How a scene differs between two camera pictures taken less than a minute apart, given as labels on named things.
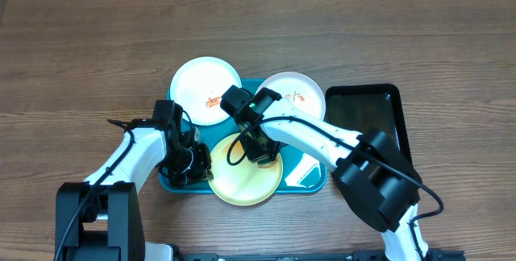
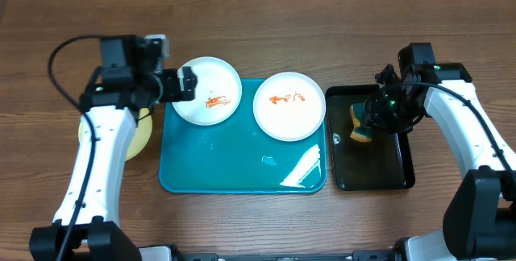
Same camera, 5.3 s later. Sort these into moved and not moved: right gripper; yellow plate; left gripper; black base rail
Moved: yellow plate; left gripper; right gripper
Not moved: black base rail
